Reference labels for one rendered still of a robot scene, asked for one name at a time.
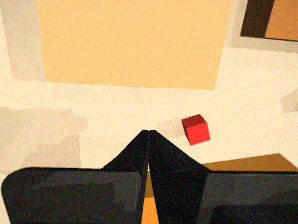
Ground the orange long bar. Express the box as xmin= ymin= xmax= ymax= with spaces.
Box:
xmin=141 ymin=153 xmax=298 ymax=224

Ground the tan square block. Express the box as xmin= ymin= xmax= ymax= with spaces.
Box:
xmin=37 ymin=0 xmax=233 ymax=90

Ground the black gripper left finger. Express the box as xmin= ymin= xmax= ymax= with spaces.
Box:
xmin=1 ymin=130 xmax=150 ymax=224

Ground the orange square block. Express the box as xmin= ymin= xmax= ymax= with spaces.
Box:
xmin=239 ymin=0 xmax=298 ymax=42

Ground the red square block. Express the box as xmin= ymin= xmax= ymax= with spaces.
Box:
xmin=181 ymin=114 xmax=211 ymax=146

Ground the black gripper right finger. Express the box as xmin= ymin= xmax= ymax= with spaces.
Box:
xmin=148 ymin=130 xmax=298 ymax=224

